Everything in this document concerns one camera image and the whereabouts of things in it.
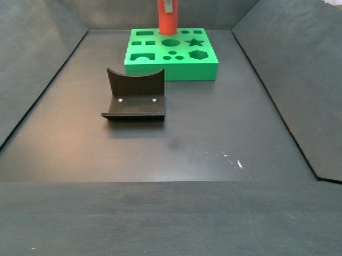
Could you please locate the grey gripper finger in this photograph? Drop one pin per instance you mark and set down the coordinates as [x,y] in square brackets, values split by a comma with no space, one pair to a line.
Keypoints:
[169,6]

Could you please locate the red oval peg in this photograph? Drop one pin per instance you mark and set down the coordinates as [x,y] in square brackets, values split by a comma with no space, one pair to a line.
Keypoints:
[168,19]

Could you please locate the green shape sorter block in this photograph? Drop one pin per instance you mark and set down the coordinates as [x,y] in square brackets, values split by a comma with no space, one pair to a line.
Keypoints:
[185,54]

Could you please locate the black curved holder stand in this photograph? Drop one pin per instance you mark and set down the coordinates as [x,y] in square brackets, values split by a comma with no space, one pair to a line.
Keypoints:
[138,96]

